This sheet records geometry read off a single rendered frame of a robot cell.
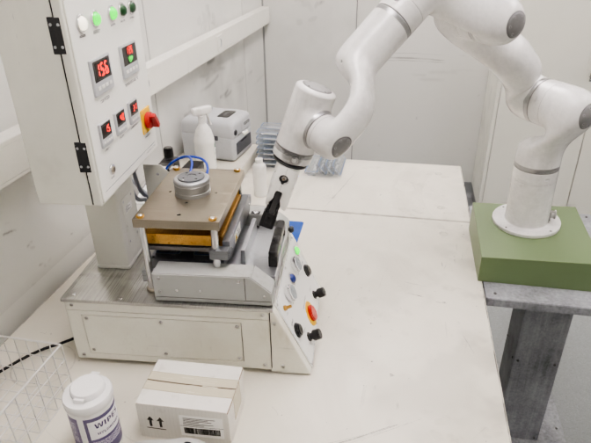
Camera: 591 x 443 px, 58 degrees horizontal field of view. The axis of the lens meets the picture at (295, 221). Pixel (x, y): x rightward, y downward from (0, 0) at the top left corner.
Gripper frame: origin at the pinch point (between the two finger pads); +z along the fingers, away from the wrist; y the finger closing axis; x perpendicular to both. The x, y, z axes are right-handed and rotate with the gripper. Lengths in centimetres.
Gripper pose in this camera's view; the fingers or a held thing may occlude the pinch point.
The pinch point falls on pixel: (268, 218)
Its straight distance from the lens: 120.5
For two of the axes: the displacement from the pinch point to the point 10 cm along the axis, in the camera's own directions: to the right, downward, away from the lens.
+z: -3.3, 8.2, 4.8
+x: -9.4, -3.3, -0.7
